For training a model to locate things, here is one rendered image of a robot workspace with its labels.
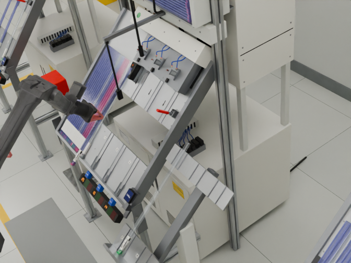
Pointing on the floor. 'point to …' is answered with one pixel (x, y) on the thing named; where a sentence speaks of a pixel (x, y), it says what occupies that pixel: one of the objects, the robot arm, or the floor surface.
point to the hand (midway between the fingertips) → (101, 116)
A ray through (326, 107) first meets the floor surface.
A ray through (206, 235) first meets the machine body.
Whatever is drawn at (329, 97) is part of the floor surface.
